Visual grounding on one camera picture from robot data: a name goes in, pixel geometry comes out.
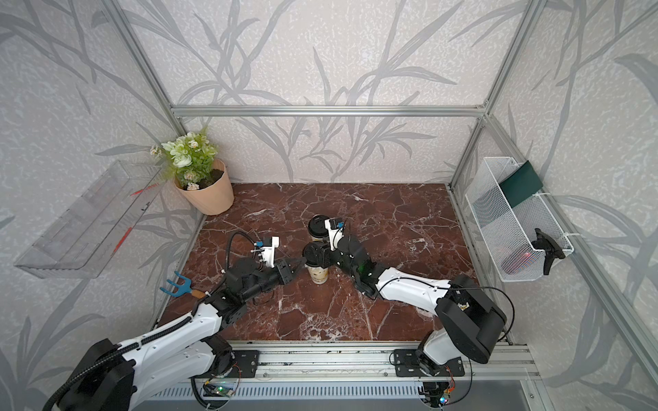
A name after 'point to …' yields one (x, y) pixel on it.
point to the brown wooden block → (198, 294)
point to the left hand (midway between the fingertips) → (305, 264)
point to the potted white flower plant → (198, 174)
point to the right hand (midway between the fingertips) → (316, 245)
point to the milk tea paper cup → (324, 239)
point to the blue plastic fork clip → (182, 289)
